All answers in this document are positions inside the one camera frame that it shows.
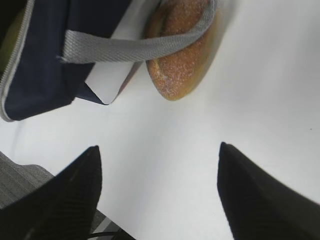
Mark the brown bread roll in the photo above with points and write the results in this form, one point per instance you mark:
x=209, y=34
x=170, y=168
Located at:
x=176, y=75

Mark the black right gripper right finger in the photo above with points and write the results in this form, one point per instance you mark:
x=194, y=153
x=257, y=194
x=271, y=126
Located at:
x=258, y=206

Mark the navy blue lunch bag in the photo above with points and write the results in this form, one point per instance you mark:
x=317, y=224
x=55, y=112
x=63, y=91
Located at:
x=53, y=51

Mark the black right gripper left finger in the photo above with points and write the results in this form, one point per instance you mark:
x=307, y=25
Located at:
x=61, y=209

